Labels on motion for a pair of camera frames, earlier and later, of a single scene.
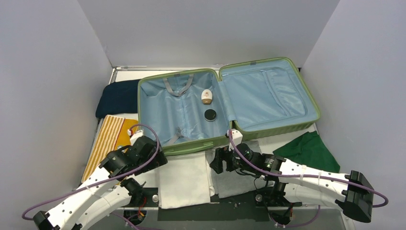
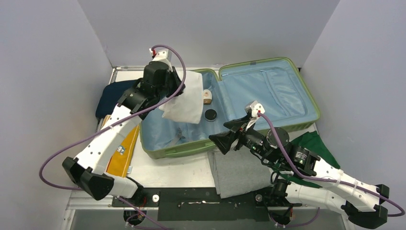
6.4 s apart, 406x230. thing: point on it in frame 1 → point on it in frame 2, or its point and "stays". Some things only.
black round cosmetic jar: [210, 115] stays
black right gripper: [219, 159] → [238, 133]
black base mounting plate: [252, 206] stays
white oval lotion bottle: [207, 97] stays
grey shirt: [234, 181] stays
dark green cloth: [310, 149] stays
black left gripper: [160, 160] → [174, 78]
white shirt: [183, 180] → [187, 106]
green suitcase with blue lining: [188, 109] stays
